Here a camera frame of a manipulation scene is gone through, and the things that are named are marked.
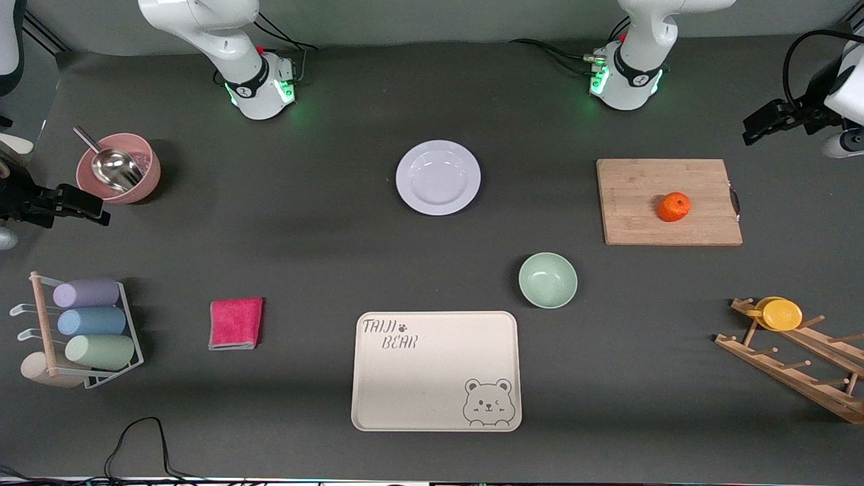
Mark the wooden cutting board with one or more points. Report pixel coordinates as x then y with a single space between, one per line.
648 182

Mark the white round plate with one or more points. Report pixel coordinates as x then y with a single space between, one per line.
438 177

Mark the black metal frame bar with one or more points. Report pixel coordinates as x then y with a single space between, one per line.
44 32

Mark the green cup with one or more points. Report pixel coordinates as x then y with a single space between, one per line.
100 352

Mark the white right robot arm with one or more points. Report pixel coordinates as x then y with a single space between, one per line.
243 64

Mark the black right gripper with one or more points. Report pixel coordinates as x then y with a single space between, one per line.
21 200

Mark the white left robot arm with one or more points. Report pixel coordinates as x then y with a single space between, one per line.
634 67

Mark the purple cup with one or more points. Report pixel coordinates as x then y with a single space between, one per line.
86 293

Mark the blue cup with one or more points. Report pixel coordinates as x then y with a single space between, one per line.
91 321

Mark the light green bowl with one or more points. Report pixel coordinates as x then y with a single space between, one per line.
548 280

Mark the metal scoop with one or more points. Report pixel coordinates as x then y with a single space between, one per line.
115 167

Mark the beige cup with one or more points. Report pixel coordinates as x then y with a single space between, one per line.
34 371

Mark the pink folded cloth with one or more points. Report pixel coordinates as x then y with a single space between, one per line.
235 324

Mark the yellow cup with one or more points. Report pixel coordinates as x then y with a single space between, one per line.
781 314

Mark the wooden peg rack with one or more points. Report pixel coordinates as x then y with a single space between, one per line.
790 368

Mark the pink bowl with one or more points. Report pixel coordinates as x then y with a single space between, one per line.
145 182

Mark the beige background object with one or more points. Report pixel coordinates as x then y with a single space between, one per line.
15 143

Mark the beige tray with bear print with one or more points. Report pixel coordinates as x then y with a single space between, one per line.
425 378

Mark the orange fruit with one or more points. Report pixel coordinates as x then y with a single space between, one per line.
673 207

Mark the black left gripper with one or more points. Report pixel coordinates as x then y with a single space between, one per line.
804 112

